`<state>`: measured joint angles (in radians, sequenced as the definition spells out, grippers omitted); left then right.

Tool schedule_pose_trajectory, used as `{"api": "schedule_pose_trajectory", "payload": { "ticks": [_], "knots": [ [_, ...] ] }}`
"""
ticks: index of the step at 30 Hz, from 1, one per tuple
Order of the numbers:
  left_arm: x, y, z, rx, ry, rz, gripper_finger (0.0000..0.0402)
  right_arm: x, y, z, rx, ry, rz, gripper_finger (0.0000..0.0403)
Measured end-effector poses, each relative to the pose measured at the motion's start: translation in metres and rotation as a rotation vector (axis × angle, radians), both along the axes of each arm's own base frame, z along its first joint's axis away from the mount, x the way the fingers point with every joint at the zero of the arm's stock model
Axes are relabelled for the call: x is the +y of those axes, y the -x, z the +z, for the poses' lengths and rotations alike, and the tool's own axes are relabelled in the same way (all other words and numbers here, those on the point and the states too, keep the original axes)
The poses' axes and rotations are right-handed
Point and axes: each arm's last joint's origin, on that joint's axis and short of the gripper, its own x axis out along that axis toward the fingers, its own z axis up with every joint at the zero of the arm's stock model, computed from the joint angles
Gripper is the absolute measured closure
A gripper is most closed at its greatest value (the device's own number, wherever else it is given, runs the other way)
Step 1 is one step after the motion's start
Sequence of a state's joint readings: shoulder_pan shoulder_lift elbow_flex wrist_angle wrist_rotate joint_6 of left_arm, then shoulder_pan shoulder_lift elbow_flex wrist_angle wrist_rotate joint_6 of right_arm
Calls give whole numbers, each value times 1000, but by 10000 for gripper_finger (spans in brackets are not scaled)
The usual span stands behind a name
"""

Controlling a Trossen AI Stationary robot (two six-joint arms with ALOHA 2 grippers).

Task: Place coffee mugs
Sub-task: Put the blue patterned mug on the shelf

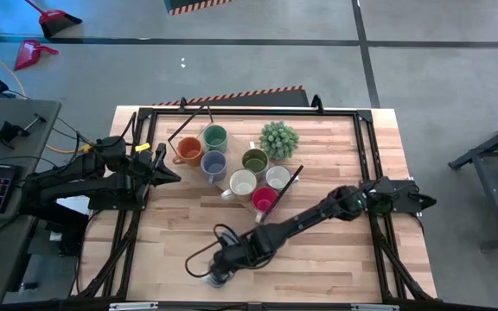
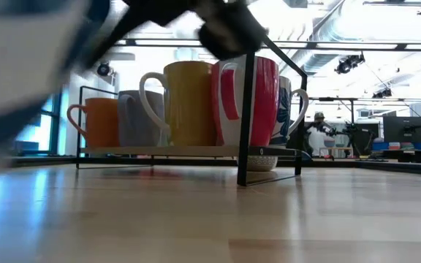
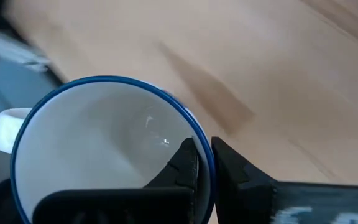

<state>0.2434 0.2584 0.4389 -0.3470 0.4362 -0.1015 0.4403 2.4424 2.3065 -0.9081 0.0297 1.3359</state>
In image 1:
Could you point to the silver metal bracket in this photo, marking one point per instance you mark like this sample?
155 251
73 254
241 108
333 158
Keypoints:
132 306
374 307

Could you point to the black metal table frame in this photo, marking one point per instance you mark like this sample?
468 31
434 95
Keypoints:
253 112

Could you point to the orange mug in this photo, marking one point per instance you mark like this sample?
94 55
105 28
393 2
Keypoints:
190 151

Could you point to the black desk-side mount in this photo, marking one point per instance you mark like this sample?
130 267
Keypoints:
54 224

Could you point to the artificial green potted plant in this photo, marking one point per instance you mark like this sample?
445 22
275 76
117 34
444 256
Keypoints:
279 140

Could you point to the red broom black bristles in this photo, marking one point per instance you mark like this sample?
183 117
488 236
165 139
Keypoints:
56 21

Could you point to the white paper sheet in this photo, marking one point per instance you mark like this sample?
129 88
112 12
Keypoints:
74 203

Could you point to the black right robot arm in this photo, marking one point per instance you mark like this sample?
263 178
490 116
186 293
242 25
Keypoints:
309 220

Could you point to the hazard-striped black mat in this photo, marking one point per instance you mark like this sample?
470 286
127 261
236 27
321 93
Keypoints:
188 4

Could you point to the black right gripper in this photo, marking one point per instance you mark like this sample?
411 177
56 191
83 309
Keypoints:
236 255

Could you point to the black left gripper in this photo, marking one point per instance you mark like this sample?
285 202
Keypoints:
145 170

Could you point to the red dustpan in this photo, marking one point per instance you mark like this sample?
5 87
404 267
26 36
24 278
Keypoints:
30 54

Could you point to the black and grey cart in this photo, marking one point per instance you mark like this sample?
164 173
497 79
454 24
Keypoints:
487 147

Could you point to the yellow label tag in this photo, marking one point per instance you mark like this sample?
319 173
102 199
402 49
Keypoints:
142 147

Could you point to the blue-grey mug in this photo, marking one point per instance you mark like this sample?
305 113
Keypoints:
213 165

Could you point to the white scrap on floor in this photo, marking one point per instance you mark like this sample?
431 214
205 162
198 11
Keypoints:
183 62

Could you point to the white mug olive interior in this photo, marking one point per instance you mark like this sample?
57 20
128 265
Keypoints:
255 163

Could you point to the hazard-striped black platform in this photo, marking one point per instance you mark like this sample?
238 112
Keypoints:
275 98

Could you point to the cream mug with green inside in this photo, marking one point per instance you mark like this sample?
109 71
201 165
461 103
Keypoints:
277 177

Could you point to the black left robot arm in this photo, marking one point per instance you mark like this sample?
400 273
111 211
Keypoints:
59 183

